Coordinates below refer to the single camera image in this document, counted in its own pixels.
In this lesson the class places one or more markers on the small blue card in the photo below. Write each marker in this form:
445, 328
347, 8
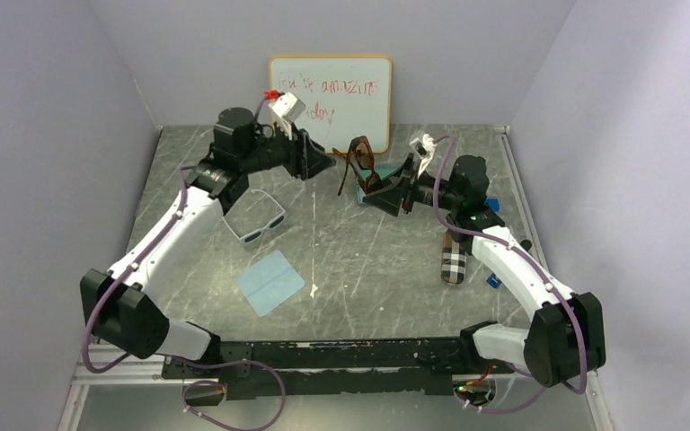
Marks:
493, 281

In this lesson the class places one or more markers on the yellow framed whiteboard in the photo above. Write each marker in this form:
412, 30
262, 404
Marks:
344, 96

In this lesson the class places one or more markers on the brown tortoise sunglasses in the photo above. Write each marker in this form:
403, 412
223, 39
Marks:
360, 156

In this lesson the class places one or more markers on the blue glasses case green lining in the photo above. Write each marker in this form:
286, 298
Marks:
382, 170

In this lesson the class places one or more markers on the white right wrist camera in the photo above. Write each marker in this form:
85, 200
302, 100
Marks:
424, 145

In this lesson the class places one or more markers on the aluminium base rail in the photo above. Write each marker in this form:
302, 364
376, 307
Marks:
562, 345

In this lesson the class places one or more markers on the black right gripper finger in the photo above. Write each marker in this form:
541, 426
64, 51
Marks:
388, 198
404, 172

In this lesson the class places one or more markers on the small blue box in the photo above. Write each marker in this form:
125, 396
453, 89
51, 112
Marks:
494, 204

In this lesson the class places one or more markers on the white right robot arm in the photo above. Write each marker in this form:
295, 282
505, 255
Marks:
565, 338

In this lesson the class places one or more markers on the plaid glasses case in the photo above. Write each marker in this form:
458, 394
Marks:
453, 261

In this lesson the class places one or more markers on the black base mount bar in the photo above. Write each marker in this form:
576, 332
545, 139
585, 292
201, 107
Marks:
432, 366

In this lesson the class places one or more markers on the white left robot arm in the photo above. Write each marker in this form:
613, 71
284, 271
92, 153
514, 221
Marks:
119, 303

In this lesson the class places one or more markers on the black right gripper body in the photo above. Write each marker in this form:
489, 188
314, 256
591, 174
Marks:
420, 191

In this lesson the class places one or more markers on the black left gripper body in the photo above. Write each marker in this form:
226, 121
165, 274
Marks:
273, 152

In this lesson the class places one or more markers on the light blue cloth left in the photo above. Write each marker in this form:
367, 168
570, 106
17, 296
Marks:
269, 282

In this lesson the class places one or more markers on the white frame sunglasses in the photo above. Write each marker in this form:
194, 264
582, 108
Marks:
262, 216

